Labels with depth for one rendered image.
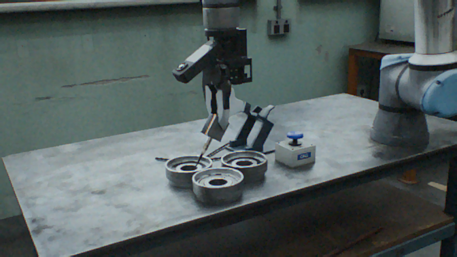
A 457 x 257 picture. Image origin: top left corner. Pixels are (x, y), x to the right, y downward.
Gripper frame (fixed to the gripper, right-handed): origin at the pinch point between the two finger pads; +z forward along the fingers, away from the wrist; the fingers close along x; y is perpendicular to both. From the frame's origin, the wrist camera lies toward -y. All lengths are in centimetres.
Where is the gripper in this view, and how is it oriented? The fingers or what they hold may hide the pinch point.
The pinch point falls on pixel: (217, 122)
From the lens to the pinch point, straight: 105.1
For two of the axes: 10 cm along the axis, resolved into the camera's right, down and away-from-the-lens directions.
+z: 0.3, 9.5, 3.0
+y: 8.4, -1.9, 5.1
